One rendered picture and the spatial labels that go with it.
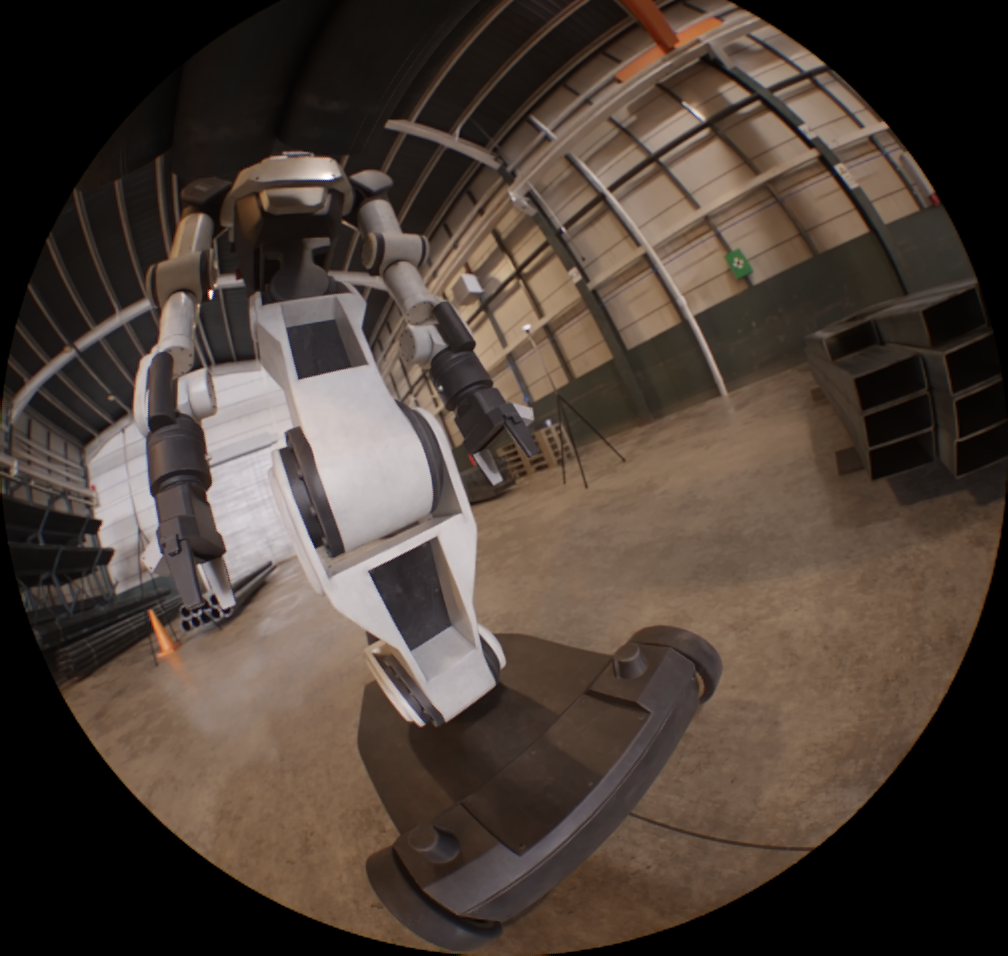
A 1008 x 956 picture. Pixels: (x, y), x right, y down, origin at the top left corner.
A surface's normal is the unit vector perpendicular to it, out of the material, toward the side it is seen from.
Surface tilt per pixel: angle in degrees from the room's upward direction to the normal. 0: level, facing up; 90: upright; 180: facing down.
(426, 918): 37
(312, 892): 0
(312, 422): 66
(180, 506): 78
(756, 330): 90
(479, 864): 45
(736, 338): 90
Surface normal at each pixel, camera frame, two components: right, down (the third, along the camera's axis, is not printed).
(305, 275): 0.58, -0.25
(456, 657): -0.05, -0.92
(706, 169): -0.72, 0.30
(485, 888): 0.14, -0.83
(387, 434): 0.45, -0.50
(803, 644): -0.39, -0.92
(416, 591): 0.70, 0.24
